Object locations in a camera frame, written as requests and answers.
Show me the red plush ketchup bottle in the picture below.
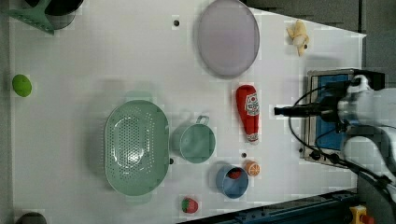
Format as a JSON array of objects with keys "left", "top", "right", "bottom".
[{"left": 235, "top": 85, "right": 260, "bottom": 144}]

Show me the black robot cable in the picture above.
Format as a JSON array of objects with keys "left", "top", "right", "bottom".
[{"left": 288, "top": 85, "right": 393, "bottom": 190}]

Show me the yellow plush banana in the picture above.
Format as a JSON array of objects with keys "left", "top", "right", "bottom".
[{"left": 287, "top": 20, "right": 310, "bottom": 56}]

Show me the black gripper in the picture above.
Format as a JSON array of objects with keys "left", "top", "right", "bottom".
[{"left": 274, "top": 81, "right": 350, "bottom": 122}]

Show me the green oval strainer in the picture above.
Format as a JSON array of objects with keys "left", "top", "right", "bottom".
[{"left": 104, "top": 91, "right": 170, "bottom": 204}]

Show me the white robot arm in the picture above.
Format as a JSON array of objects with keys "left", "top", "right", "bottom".
[{"left": 274, "top": 75, "right": 395, "bottom": 203}]

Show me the orange slice toy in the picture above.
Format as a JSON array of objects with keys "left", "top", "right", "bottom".
[{"left": 244, "top": 161, "right": 261, "bottom": 176}]

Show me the yellow red emergency button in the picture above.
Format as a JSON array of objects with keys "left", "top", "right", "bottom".
[{"left": 349, "top": 205, "right": 375, "bottom": 224}]

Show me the grey round plate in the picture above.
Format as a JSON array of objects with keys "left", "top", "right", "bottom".
[{"left": 197, "top": 0, "right": 260, "bottom": 77}]

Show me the green cup with handle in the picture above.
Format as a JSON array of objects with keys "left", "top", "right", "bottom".
[{"left": 171, "top": 115, "right": 216, "bottom": 163}]

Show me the black cylinder post lower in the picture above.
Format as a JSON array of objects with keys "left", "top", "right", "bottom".
[{"left": 15, "top": 212, "right": 47, "bottom": 224}]

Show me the green lime toy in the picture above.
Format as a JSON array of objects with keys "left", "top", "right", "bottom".
[{"left": 12, "top": 74, "right": 33, "bottom": 97}]

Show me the black toaster oven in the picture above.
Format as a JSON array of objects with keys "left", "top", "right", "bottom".
[{"left": 304, "top": 69, "right": 386, "bottom": 159}]

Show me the red strawberry toy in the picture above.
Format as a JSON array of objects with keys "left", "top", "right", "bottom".
[{"left": 181, "top": 197, "right": 199, "bottom": 214}]

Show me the green plastic bracket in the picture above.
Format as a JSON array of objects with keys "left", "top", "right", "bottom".
[{"left": 5, "top": 0, "right": 54, "bottom": 35}]

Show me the blue bowl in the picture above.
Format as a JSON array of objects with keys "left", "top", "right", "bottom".
[{"left": 216, "top": 164, "right": 249, "bottom": 199}]

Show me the small red toy in bowl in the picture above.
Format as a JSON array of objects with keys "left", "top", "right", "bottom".
[{"left": 227, "top": 168, "right": 242, "bottom": 179}]

